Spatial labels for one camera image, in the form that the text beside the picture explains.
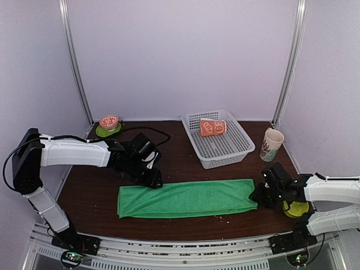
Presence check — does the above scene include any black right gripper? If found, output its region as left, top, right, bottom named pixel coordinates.
left=249, top=184, right=284, bottom=211

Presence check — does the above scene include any left aluminium frame post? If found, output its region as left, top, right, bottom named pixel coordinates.
left=58, top=0, right=94, bottom=125

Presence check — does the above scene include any green saucer plate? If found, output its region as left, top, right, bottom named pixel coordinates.
left=96, top=123, right=122, bottom=138

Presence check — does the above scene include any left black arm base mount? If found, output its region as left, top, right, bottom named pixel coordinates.
left=51, top=227, right=101, bottom=255

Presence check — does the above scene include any red patterned ceramic bowl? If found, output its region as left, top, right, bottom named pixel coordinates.
left=99, top=115, right=119, bottom=131

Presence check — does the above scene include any aluminium frame post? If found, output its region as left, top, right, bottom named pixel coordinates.
left=272, top=0, right=308, bottom=128
left=58, top=0, right=94, bottom=125

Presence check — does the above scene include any green microfiber towel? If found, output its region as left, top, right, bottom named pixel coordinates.
left=117, top=179, right=258, bottom=219

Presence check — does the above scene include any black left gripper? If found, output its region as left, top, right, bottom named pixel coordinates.
left=125, top=156, right=163, bottom=189

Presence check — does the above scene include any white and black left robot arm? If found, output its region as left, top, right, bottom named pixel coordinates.
left=4, top=128, right=163, bottom=250

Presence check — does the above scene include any white plastic mesh basket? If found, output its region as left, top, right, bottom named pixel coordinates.
left=181, top=110, right=255, bottom=169

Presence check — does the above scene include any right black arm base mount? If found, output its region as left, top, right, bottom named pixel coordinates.
left=269, top=224, right=318, bottom=255

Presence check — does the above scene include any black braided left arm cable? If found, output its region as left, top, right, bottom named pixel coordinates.
left=2, top=127, right=172, bottom=192

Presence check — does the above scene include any orange bunny pattern towel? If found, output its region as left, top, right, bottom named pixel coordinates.
left=200, top=118, right=227, bottom=137

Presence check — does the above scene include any front aluminium rail base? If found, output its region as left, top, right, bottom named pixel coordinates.
left=24, top=222, right=347, bottom=270

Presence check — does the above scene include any cream patterned ceramic mug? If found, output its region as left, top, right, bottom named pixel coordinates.
left=259, top=128, right=285, bottom=163

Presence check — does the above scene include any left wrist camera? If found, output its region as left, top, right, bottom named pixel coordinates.
left=143, top=151, right=160, bottom=169

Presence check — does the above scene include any right aluminium frame post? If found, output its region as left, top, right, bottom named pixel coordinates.
left=272, top=0, right=308, bottom=128

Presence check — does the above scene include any lime green bowl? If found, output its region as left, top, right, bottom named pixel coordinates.
left=282, top=201, right=309, bottom=219

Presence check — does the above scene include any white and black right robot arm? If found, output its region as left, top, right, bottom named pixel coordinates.
left=249, top=162, right=359, bottom=249

